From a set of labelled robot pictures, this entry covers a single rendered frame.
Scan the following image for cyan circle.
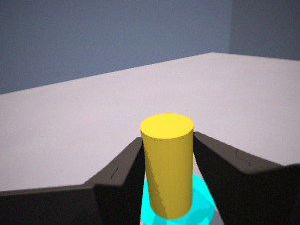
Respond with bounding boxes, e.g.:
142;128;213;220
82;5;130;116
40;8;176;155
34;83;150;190
141;174;215;225

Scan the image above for yellow cylinder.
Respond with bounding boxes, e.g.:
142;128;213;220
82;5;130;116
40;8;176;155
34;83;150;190
140;113;194;219

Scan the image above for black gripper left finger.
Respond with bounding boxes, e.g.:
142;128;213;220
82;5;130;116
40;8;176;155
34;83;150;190
0;137;145;225

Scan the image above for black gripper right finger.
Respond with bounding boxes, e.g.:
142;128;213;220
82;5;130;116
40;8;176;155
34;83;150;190
193;132;300;225

